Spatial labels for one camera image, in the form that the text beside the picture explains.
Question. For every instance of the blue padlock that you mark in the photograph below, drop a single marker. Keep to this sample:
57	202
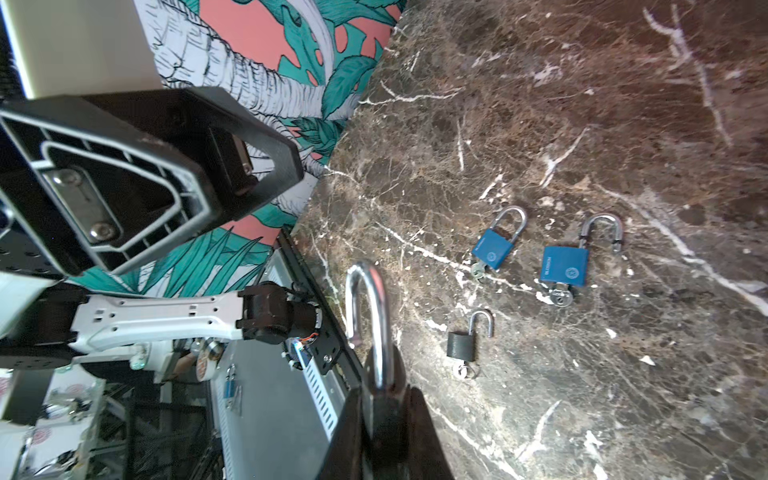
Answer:
498	240
564	267

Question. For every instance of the blue padlock left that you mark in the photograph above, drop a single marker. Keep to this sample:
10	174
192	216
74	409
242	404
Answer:
498	240

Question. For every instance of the blue padlock right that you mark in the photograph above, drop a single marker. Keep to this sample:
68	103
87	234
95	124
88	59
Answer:
564	267

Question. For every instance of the white perforated strip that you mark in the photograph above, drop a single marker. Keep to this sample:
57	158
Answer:
320	391

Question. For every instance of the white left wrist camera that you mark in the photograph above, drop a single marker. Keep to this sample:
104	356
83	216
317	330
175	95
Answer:
78	47

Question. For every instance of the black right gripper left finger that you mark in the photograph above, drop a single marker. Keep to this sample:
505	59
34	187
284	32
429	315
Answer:
344	457

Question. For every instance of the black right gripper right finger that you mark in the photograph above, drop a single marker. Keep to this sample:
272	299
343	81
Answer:
425	458

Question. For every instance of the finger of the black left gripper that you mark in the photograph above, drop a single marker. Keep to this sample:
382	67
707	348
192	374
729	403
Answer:
118	180

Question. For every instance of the small black padlock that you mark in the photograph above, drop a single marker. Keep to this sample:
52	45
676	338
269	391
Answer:
384	385
461	345

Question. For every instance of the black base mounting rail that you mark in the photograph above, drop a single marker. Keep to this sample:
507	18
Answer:
329	348

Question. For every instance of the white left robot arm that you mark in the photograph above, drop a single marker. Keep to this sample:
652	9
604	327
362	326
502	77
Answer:
54	321

